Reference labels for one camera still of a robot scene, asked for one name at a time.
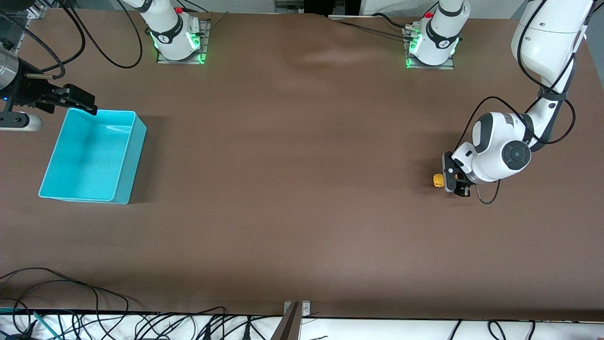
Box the aluminium frame profile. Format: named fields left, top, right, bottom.
left=0, top=4, right=49, bottom=55

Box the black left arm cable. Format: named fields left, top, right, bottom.
left=454, top=0, right=577, bottom=205

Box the teal plastic bin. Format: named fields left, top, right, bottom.
left=38, top=108, right=147, bottom=205

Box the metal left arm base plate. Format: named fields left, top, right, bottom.
left=403, top=26, right=456, bottom=70

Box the grey flat cable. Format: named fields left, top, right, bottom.
left=328, top=16, right=410, bottom=38

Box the small metal bracket plate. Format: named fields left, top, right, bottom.
left=284, top=301, right=311, bottom=317

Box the grey metal bar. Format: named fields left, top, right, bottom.
left=270, top=302, right=301, bottom=340

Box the black right arm cable loop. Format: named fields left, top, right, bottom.
left=64, top=0, right=144, bottom=69

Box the long thin black cable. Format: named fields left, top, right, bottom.
left=0, top=267, right=142, bottom=315

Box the black base cable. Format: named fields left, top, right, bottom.
left=372, top=12, right=412, bottom=30

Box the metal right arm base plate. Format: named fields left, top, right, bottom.
left=156, top=19, right=211, bottom=65

